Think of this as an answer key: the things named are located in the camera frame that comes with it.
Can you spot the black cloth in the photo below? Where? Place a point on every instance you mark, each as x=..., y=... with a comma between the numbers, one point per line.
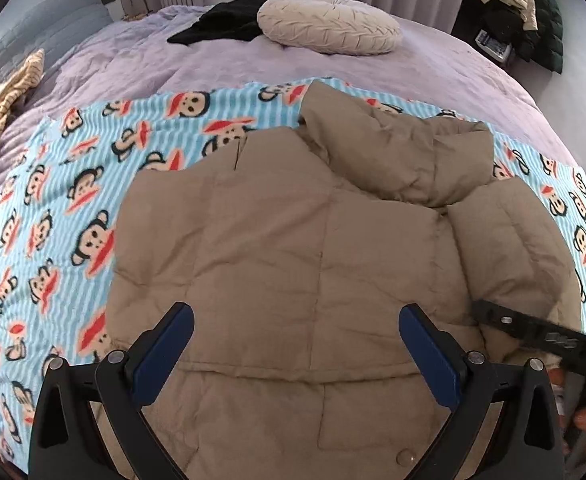
x=220, y=24

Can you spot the purple bed cover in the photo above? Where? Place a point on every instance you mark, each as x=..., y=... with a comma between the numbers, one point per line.
x=423, y=55

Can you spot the dark green hanging coat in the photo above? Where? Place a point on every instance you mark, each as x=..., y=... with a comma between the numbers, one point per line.
x=545, y=25

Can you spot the monkey printed striped blanket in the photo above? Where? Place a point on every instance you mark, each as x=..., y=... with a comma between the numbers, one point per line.
x=58, y=220

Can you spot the yellow striped cloth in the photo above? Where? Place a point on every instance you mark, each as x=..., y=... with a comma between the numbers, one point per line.
x=0, y=110

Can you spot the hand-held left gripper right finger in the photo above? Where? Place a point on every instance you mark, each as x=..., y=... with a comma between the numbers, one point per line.
x=430, y=355

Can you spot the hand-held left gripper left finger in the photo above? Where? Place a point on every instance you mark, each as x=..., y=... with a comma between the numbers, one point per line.
x=165, y=355

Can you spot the tan puffer jacket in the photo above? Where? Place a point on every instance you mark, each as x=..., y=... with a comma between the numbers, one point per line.
x=298, y=260

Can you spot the small grey device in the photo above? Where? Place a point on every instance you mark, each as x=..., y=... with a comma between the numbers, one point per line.
x=493, y=45

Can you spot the round cream pillow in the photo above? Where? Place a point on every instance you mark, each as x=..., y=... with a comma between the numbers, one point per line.
x=330, y=24

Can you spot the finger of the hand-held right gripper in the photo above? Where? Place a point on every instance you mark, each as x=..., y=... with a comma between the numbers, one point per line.
x=538, y=332

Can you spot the grey padded headboard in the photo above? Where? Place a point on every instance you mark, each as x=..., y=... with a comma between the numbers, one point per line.
x=28, y=30

